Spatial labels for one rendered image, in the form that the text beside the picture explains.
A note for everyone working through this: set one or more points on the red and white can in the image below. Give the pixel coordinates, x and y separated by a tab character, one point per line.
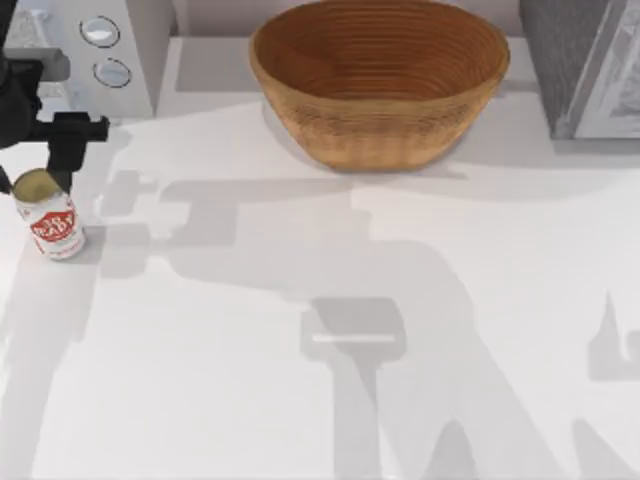
55	227

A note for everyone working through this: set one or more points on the round microwave knob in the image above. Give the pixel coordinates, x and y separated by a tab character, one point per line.
100	31
112	72

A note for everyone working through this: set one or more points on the pale microwave oven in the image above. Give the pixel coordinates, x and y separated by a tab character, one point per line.
140	55

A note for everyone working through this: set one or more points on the brown woven basket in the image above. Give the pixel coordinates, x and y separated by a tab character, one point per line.
380	100

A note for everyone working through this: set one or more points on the grey cabinet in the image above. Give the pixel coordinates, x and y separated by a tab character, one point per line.
565	70

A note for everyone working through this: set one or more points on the pale grey rounded camera box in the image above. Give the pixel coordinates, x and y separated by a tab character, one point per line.
50	64

